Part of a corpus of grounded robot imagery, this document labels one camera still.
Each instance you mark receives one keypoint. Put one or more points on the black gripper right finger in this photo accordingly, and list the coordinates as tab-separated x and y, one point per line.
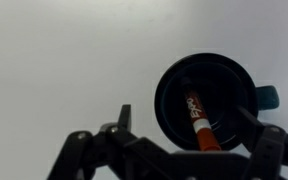
267	146

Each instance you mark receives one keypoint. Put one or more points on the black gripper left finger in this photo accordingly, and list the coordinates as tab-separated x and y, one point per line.
117	143

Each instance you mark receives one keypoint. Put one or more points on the red Expo marker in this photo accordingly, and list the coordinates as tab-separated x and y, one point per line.
200	123

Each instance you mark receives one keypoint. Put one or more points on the dark teal enamel mug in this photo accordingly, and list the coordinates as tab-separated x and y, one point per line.
217	86

